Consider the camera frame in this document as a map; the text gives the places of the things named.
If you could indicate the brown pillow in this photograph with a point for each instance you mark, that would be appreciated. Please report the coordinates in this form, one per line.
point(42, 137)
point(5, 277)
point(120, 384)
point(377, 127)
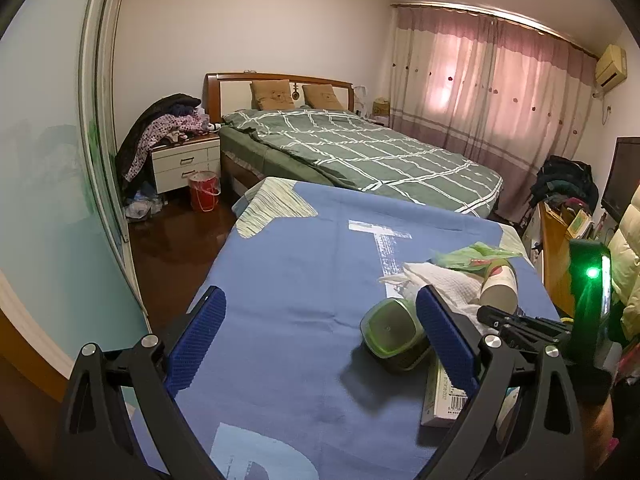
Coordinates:
point(272, 95)
point(322, 97)

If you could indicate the green lidded container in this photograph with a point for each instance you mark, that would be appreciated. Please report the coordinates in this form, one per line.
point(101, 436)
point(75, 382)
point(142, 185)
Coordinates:
point(390, 335)

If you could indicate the pink and white curtain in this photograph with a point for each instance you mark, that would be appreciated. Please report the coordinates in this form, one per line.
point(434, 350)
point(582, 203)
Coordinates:
point(480, 100)

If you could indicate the wooden bed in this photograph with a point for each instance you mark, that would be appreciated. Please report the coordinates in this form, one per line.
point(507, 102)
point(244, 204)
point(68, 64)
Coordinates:
point(235, 82)

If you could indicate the beige air conditioner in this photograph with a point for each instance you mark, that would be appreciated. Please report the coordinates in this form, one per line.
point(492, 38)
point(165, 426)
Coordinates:
point(611, 67)

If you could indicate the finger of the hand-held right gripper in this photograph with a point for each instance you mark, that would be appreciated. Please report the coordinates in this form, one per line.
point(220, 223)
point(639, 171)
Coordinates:
point(525, 327)

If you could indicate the white puffer jacket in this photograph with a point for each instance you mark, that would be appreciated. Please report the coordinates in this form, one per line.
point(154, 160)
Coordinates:
point(627, 260)

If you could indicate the black television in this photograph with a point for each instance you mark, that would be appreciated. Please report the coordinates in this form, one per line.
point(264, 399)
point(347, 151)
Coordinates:
point(622, 180)

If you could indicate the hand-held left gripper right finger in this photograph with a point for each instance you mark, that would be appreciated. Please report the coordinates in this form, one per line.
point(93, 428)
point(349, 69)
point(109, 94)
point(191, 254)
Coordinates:
point(447, 340)

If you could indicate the white cardboard box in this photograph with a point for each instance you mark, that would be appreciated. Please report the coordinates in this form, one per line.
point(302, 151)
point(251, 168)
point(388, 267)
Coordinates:
point(442, 405)

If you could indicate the white nightstand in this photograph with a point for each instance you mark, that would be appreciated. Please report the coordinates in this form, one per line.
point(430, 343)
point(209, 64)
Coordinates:
point(182, 162)

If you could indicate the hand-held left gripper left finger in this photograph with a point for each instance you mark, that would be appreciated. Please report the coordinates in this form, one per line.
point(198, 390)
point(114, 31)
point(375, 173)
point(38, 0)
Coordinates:
point(197, 340)

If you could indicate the wardrobe sliding door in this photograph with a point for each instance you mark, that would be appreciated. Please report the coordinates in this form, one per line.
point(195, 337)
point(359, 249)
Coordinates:
point(55, 185)

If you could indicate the white paper cup red print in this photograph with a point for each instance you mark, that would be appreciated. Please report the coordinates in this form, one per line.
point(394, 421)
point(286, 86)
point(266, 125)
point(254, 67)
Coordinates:
point(500, 290)

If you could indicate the plastic bags on floor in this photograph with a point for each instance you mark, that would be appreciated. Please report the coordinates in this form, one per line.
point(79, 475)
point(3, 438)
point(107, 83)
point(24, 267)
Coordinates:
point(142, 207)

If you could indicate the dark clothes heap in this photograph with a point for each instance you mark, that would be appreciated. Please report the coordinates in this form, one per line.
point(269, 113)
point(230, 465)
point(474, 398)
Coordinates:
point(565, 180)

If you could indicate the green checked duvet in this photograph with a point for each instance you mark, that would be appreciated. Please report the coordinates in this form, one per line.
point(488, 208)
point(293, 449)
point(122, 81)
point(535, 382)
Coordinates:
point(360, 150)

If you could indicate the light green striped sheet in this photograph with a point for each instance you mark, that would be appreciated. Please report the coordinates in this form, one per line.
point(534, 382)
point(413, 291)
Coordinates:
point(272, 205)

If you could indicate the red bucket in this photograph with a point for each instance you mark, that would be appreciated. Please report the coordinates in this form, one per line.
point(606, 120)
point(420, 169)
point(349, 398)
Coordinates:
point(204, 192)

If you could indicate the wooden cabinet right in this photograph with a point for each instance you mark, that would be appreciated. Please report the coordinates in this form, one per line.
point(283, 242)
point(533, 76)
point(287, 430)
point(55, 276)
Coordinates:
point(555, 260)

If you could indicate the pile of clothes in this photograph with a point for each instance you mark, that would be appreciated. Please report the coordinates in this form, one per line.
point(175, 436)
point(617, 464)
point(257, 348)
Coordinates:
point(160, 125)

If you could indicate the white paper towel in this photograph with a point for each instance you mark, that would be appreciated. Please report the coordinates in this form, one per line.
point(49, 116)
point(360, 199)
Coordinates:
point(440, 280)

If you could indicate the books and papers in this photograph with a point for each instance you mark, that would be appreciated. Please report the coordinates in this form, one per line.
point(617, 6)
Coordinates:
point(580, 222)

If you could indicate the green plastic bag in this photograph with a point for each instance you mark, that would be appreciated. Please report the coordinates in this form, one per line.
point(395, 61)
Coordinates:
point(470, 255)

